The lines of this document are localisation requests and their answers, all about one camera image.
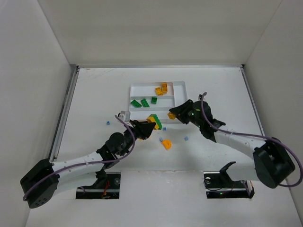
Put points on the yellow large duplo brick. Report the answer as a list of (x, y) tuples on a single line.
[(171, 116)]

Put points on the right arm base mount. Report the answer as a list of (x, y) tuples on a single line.
[(219, 185)]

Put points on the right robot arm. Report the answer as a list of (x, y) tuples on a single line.
[(271, 159)]

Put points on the white compartment tray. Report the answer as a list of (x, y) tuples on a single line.
[(176, 95)]

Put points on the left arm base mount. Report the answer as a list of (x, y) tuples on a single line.
[(106, 188)]

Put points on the green thin lego plate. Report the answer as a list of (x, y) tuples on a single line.
[(135, 104)]

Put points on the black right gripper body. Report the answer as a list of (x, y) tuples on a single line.
[(185, 112)]

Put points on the orange D-shaped arch brick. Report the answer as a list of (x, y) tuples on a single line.
[(167, 144)]

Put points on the yellow rounded ladybug brick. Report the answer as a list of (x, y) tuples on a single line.
[(164, 87)]

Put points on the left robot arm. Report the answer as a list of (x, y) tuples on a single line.
[(47, 179)]

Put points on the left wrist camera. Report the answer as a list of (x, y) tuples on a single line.
[(124, 116)]

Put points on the yellow long duplo brick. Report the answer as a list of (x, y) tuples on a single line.
[(158, 91)]

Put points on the green square duplo brick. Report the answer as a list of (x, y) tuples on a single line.
[(154, 100)]

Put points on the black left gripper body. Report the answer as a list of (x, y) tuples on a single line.
[(138, 129)]

